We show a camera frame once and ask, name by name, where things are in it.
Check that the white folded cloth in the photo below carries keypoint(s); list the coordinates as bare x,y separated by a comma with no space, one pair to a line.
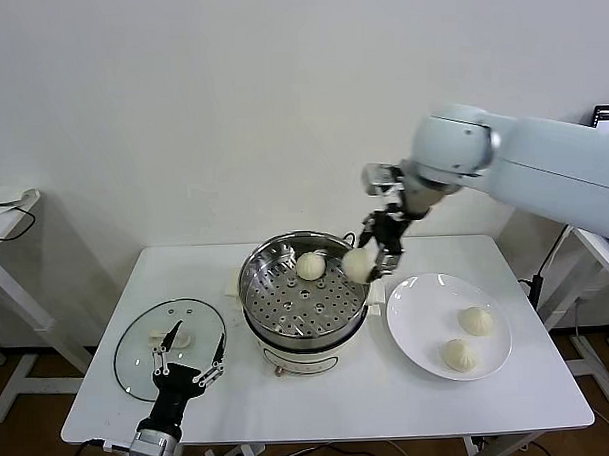
8,198

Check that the round glass lid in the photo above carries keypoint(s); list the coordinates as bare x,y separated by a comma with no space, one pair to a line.
138,334

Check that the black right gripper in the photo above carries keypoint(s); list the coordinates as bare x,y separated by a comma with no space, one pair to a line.
390,232

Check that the white steamed baozi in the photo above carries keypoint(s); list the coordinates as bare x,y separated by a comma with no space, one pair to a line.
477,322
312,266
459,356
357,266

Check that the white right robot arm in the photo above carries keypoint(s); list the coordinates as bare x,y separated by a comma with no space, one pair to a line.
532,160

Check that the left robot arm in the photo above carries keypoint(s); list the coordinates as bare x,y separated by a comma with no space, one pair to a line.
152,451

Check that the stainless steel steamer basket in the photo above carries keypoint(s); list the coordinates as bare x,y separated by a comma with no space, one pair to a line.
337,302

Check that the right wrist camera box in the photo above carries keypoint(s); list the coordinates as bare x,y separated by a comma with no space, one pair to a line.
383,177

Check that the white round plate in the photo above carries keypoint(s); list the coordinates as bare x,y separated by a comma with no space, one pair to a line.
427,309

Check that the open grey laptop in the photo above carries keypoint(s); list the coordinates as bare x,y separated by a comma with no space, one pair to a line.
608,115

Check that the white work table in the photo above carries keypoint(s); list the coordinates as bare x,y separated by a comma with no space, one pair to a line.
186,272

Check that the white side table with laptop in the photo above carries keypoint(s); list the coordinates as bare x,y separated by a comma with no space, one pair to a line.
598,250

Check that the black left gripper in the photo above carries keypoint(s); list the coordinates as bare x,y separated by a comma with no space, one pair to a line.
177,382

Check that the cream electric cooker pot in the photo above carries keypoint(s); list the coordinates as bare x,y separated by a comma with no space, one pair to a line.
314,360

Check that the white side table with cloth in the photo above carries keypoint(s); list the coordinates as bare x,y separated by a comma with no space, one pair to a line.
9,224

